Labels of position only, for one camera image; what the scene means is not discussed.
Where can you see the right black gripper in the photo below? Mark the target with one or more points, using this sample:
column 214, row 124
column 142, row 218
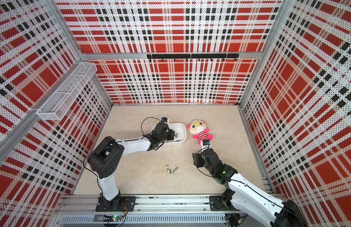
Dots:
column 197, row 159

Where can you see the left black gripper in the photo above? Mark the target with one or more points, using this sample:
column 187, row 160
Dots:
column 171, row 135

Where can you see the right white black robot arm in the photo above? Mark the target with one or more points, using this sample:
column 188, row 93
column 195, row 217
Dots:
column 244, row 196

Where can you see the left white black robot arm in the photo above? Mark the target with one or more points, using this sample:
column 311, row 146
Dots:
column 104, row 160

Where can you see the white plastic storage box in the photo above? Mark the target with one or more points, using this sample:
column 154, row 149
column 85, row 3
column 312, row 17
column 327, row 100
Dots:
column 179, row 128

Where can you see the pink white plush doll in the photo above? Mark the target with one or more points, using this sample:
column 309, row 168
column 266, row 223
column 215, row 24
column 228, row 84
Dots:
column 199, row 131

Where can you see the green circuit board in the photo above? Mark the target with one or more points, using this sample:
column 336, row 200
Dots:
column 112, row 218

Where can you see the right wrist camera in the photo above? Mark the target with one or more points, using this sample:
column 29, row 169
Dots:
column 205, row 143

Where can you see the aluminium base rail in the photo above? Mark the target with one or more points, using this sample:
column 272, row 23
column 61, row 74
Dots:
column 179, row 210

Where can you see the black wall hook rail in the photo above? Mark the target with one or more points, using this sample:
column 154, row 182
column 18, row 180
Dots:
column 192, row 56

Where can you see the white wire mesh basket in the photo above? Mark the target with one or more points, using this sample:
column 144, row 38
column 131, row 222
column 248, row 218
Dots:
column 58, row 104

